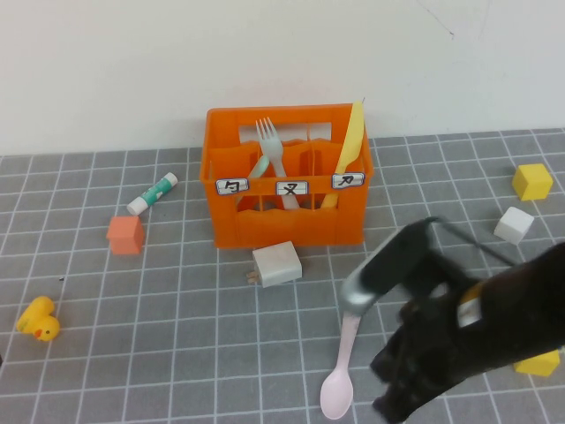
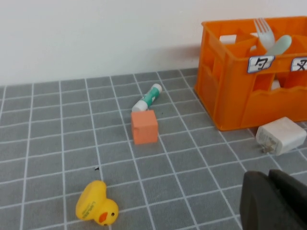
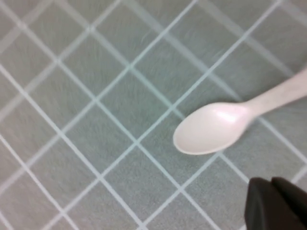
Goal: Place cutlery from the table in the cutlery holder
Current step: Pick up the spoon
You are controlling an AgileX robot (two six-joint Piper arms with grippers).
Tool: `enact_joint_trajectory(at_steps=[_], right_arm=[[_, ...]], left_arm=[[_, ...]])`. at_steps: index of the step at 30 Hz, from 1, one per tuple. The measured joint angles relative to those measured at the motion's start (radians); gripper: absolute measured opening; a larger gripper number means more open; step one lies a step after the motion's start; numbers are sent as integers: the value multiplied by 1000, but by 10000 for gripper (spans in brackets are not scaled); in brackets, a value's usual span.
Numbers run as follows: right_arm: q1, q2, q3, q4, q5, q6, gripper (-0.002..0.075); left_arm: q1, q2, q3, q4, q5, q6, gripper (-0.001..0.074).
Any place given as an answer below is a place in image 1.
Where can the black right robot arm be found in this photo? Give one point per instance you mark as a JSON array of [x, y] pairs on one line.
[[521, 309]]

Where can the pale pink plastic spoon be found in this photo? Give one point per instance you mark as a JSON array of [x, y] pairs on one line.
[[335, 393]]

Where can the white cube block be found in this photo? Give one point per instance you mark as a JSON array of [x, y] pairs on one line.
[[513, 225]]

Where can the orange cube block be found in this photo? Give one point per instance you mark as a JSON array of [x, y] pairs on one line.
[[125, 236]]

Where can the orange plastic cutlery holder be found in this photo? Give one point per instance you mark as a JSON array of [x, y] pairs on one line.
[[265, 229]]

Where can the yellow plastic knife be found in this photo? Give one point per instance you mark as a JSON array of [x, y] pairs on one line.
[[351, 141]]

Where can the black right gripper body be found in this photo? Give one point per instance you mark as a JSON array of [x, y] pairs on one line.
[[434, 349]]

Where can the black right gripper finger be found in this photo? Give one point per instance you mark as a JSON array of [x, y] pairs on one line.
[[388, 362], [397, 406]]

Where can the white plug charger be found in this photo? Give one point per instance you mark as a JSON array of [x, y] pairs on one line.
[[278, 265]]

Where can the yellow rubber duck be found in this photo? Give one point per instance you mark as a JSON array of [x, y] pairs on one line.
[[44, 329]]

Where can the pale green plastic spoon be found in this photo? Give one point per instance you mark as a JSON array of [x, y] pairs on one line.
[[261, 165]]

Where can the grey grid table mat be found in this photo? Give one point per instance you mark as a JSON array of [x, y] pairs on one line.
[[176, 331]]

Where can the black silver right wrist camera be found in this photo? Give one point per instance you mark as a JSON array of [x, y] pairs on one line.
[[388, 260]]

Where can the pale blue plastic fork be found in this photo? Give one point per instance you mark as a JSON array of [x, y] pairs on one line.
[[276, 152]]

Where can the yellow cube block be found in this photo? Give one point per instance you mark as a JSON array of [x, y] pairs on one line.
[[532, 183], [536, 364]]

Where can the white green glue stick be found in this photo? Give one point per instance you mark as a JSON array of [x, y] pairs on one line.
[[150, 194]]

